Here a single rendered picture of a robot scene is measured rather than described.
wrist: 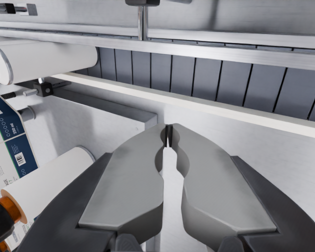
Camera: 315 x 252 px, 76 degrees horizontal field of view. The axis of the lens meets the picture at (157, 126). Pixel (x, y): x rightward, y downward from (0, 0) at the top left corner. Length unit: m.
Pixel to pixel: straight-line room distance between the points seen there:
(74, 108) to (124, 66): 0.20
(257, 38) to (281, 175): 0.23
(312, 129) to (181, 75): 0.18
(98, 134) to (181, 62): 0.28
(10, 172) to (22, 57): 0.45
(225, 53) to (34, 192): 0.44
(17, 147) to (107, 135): 0.31
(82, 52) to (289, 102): 0.33
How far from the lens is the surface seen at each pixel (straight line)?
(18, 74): 0.34
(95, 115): 0.48
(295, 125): 0.28
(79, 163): 0.54
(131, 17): 0.43
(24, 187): 0.51
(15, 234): 0.88
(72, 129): 0.58
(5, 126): 0.68
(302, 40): 0.29
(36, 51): 0.35
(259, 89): 0.30
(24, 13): 0.55
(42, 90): 0.54
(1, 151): 0.69
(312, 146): 0.38
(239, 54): 0.21
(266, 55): 0.21
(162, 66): 0.34
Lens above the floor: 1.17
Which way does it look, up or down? 50 degrees down
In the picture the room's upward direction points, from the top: 127 degrees counter-clockwise
